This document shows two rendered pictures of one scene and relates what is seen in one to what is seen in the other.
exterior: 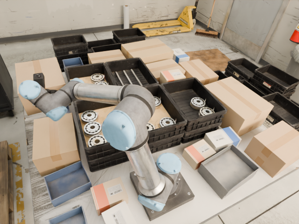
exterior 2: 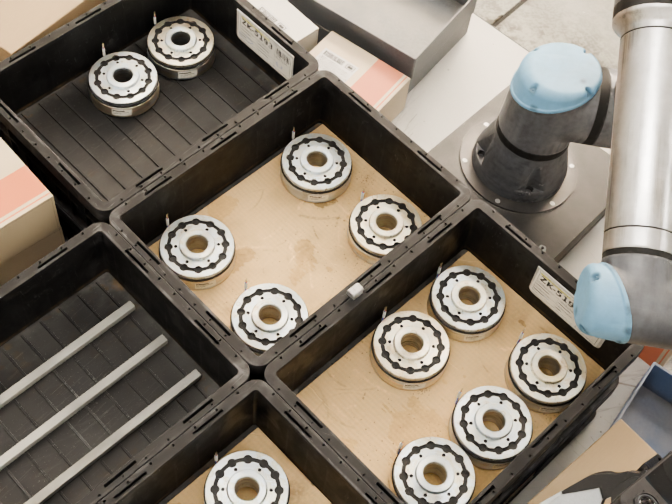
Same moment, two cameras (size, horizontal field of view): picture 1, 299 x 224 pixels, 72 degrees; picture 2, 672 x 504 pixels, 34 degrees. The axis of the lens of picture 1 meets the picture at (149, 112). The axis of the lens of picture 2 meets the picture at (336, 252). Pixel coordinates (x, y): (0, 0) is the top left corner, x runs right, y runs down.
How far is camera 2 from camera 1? 1.52 m
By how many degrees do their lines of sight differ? 65
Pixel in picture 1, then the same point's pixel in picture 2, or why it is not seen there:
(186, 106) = (152, 130)
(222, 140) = (276, 12)
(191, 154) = (378, 96)
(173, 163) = (563, 58)
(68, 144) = (618, 465)
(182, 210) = not seen: hidden behind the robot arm
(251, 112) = not seen: outside the picture
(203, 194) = (476, 76)
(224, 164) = (362, 13)
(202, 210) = not seen: hidden behind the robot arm
